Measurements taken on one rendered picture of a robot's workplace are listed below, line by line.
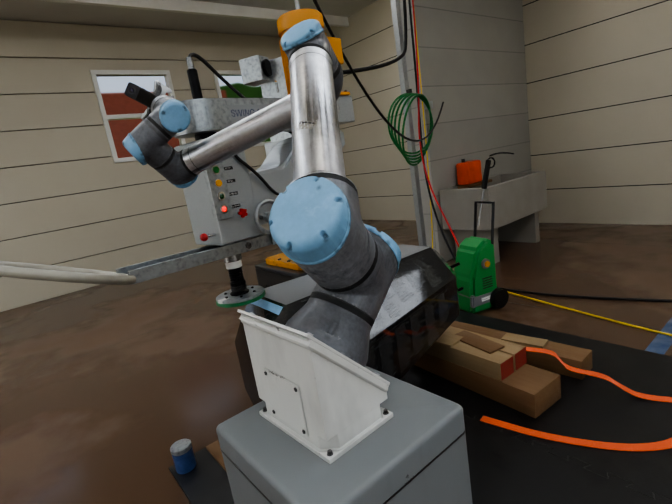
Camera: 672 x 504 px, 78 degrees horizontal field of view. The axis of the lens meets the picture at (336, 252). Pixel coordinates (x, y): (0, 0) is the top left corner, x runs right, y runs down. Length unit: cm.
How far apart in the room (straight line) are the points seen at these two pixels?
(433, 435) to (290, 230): 49
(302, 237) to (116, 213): 719
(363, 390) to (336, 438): 10
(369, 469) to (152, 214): 737
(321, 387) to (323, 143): 48
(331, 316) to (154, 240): 724
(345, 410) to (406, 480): 17
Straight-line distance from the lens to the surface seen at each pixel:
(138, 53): 837
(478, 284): 354
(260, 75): 281
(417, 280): 221
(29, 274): 138
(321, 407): 81
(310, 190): 75
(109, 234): 783
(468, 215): 481
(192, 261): 172
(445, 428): 94
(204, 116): 176
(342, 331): 83
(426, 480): 94
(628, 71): 643
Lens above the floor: 139
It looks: 12 degrees down
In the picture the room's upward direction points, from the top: 9 degrees counter-clockwise
